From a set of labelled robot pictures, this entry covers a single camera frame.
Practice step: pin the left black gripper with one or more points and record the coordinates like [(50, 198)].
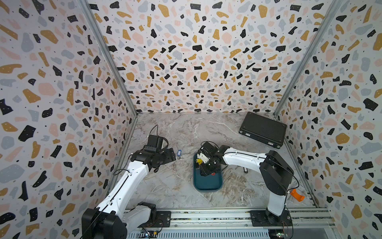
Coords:
[(170, 154)]

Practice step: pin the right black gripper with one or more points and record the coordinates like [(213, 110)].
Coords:
[(203, 171)]

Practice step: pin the teal plastic storage box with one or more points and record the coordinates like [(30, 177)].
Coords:
[(210, 183)]

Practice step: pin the blue tag key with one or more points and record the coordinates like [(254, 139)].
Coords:
[(179, 154)]

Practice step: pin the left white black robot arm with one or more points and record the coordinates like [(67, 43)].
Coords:
[(119, 194)]

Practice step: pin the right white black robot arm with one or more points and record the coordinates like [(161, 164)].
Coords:
[(276, 173)]

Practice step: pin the yellow tag key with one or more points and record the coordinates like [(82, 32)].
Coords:
[(198, 161)]

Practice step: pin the black hard case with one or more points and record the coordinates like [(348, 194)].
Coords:
[(263, 129)]

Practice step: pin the orange plastic piece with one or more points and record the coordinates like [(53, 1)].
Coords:
[(297, 196)]

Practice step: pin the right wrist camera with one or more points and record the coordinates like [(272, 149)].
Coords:
[(208, 149)]

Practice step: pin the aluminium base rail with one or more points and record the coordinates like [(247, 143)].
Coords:
[(230, 223)]

